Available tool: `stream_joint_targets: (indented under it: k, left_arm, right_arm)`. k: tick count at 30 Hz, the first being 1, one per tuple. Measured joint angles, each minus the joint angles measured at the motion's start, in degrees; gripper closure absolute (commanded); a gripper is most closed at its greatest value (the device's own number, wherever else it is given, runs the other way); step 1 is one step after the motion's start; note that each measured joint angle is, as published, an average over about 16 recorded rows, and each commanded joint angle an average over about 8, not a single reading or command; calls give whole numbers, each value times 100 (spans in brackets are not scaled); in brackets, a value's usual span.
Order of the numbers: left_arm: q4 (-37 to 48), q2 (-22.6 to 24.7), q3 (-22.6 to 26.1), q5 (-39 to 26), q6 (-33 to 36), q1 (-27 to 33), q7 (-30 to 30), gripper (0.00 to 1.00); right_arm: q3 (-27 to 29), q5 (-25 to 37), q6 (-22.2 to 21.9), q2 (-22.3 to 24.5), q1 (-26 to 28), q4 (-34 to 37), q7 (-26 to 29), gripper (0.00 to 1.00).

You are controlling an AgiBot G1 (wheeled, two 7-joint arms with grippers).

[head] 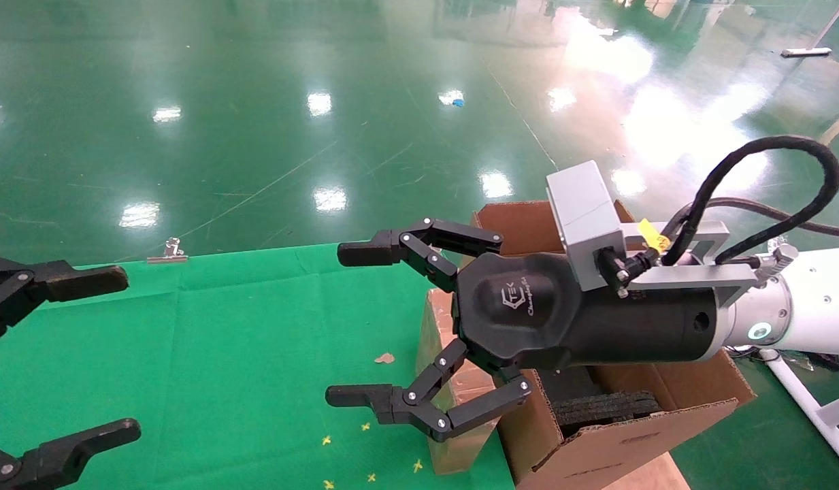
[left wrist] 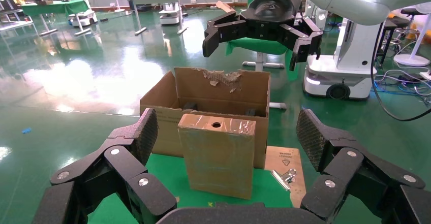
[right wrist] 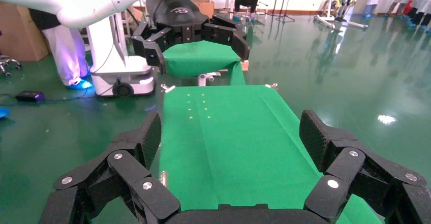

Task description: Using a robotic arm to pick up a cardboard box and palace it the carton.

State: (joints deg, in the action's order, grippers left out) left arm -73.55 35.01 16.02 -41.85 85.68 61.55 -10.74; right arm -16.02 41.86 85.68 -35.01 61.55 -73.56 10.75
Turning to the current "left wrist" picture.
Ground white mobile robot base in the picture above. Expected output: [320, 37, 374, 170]
[158, 3, 181, 25]
[68, 9, 99, 28]

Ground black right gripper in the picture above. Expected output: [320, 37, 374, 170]
[202, 0, 324, 72]

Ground green cloth covered table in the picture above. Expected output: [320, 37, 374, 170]
[225, 37, 300, 82]
[20, 0, 91, 38]

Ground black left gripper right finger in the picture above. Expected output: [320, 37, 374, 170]
[296, 108, 431, 224]

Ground white wheeled robot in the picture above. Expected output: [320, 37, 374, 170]
[302, 17, 379, 101]

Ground metal shelf rack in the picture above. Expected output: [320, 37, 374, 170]
[0, 0, 35, 32]

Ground silver binder clip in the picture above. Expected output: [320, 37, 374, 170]
[271, 168, 298, 192]

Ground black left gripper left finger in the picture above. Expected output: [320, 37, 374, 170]
[32, 107, 177, 224]

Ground large open cardboard carton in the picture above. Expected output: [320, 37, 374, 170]
[139, 67, 272, 170]

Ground brown cardboard flap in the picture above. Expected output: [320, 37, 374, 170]
[215, 0, 237, 15]

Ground tangled floor cables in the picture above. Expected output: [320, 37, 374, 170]
[372, 66, 431, 107]

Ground black side table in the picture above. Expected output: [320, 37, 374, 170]
[376, 16, 410, 65]

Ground small taped cardboard box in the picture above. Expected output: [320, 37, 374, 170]
[177, 113, 257, 200]

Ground black round stool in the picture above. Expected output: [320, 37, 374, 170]
[392, 8, 426, 53]

